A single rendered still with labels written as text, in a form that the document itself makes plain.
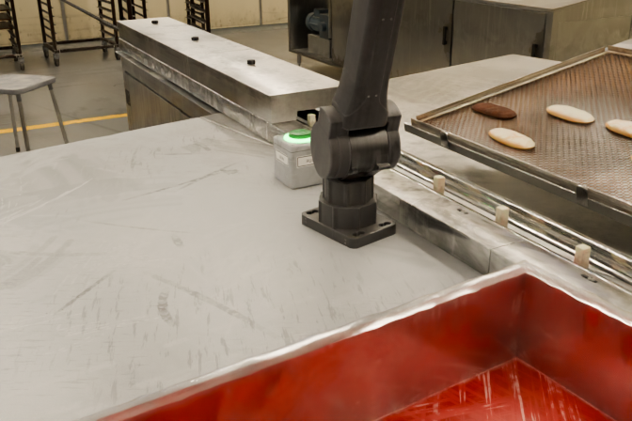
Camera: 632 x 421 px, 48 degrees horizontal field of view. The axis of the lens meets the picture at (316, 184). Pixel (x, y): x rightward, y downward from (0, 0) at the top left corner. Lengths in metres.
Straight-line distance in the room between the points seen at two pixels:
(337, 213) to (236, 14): 7.51
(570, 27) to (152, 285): 3.19
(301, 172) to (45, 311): 0.48
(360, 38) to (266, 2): 7.72
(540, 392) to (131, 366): 0.40
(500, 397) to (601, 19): 3.41
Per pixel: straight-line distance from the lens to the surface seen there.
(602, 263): 0.92
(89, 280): 0.94
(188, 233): 1.03
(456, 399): 0.69
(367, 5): 0.83
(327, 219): 0.99
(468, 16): 4.21
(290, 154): 1.15
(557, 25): 3.78
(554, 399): 0.71
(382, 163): 0.94
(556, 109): 1.28
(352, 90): 0.88
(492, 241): 0.91
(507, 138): 1.18
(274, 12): 8.62
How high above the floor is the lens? 1.24
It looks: 21 degrees down
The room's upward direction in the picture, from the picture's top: 1 degrees counter-clockwise
